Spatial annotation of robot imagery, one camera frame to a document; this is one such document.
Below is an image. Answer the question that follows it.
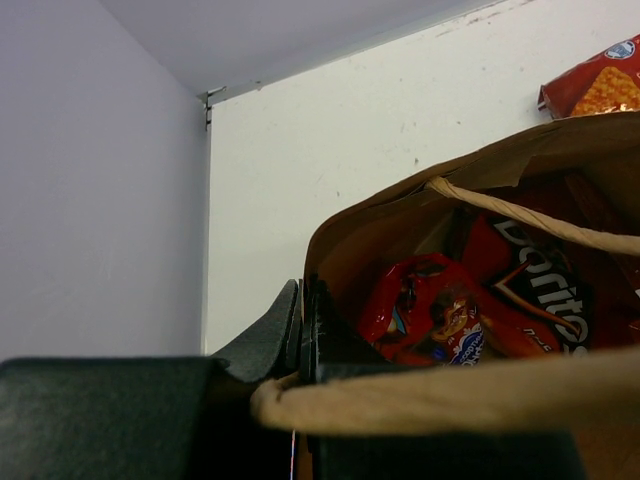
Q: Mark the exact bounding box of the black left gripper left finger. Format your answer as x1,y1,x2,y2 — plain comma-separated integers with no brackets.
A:
1,280,300,479

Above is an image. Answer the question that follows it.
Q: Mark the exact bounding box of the red candy assortment bag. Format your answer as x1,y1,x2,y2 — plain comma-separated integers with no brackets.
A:
356,253,485,366

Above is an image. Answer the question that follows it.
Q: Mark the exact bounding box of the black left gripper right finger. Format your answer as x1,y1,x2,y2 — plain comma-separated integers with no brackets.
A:
302,278,585,479

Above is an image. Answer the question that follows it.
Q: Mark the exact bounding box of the brown paper bag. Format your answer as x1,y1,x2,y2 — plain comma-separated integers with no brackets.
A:
250,112,639,479

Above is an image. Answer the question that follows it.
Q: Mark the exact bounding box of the dark red Dove chocolate bag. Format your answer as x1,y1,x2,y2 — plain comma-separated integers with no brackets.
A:
564,172,630,234

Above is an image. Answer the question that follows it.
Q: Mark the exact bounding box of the red Doritos bag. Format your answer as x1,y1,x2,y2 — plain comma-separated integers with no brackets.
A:
538,35,639,119
450,206,639,358

